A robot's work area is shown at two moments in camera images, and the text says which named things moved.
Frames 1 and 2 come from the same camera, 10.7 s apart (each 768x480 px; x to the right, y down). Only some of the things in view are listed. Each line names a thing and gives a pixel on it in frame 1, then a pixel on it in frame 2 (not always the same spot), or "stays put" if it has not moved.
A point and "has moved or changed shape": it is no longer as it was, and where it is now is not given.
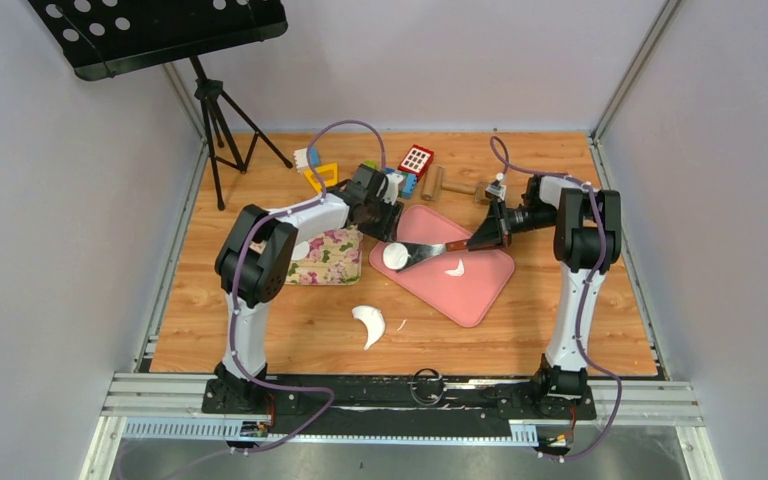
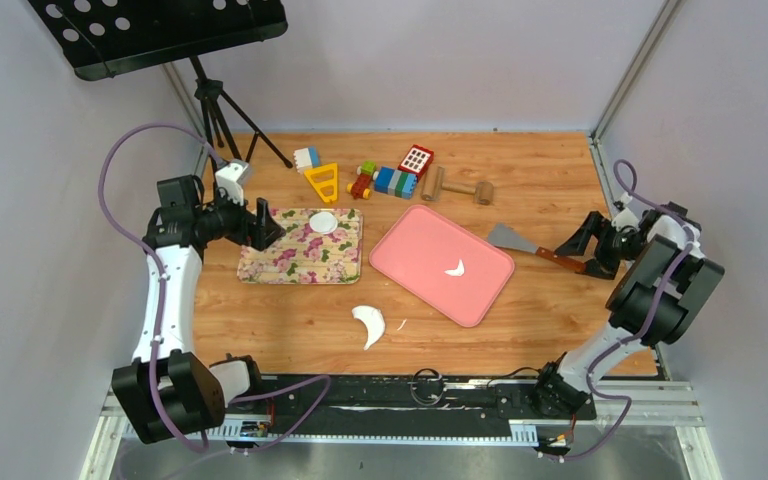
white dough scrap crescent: (374, 320) stays put
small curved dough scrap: (458, 271) stays put
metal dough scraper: (421, 252) -> (506, 235)
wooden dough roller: (434, 183) stays put
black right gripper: (490, 233) -> (578, 243)
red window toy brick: (417, 161) stays put
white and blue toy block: (301, 158) stays put
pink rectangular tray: (462, 284) stays put
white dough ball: (395, 255) has moved or changed shape
